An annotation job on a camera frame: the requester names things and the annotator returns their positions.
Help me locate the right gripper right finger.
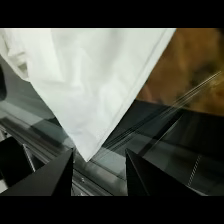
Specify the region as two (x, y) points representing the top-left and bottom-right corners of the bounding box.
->
(125, 148), (202, 197)

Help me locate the silver frame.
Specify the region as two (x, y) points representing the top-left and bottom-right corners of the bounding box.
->
(0, 111), (128, 197)

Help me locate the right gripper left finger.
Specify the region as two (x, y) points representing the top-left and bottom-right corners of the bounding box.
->
(0, 148), (75, 197)

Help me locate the white shirt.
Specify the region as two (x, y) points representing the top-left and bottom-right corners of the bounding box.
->
(0, 28), (177, 163)

